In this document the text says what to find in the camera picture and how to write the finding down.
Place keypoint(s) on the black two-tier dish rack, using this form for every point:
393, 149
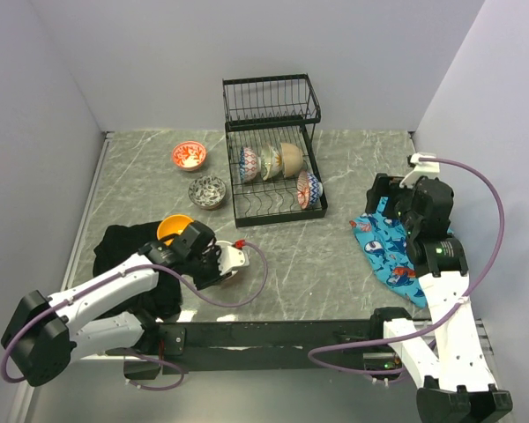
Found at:
270, 110

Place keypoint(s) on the beige bowl white inside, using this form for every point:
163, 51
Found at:
292, 159

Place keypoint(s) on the grey leaf pattern bowl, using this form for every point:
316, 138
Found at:
207, 192

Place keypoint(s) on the orange bowl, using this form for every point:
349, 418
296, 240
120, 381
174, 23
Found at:
172, 226

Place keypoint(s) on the red floral bowl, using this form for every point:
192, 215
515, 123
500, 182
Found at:
189, 155

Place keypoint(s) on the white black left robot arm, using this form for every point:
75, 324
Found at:
47, 333

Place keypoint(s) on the white pinkish bowl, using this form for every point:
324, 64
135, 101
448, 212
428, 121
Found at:
231, 275

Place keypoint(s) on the blue triangle pattern bowl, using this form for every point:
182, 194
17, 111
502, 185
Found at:
249, 164

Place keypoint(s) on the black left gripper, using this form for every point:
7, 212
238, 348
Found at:
215, 277

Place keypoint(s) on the aluminium frame rail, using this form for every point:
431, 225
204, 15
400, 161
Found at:
118, 354

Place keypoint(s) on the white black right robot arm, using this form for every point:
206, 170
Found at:
454, 382

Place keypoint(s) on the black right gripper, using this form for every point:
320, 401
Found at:
385, 186

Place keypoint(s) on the black cloth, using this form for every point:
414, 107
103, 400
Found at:
117, 245

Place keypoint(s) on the blue shark print cloth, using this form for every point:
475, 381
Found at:
383, 242

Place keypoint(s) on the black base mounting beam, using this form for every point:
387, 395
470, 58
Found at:
280, 345

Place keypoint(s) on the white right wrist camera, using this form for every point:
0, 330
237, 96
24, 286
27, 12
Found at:
423, 165

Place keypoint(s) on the red pattern blue zigzag bowl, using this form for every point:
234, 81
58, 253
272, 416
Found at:
309, 189

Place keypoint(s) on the cream floral seahorse bowl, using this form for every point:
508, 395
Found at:
271, 162

